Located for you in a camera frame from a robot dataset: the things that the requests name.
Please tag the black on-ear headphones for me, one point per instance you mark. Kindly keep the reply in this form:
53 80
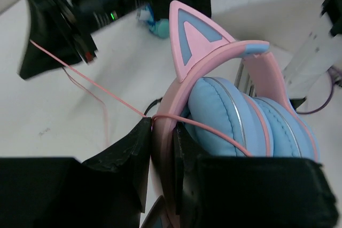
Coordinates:
151 105

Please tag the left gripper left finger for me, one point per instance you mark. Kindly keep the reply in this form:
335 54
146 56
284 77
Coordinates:
106 190

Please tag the teal cat-ear headphones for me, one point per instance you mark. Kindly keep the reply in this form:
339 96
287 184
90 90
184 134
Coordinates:
159 28

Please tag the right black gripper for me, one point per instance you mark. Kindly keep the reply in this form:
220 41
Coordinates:
51 31

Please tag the pink blue cat-ear headphones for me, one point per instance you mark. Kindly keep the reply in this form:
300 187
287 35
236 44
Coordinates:
235 124

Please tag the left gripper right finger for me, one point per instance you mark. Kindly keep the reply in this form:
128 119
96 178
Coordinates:
217 191

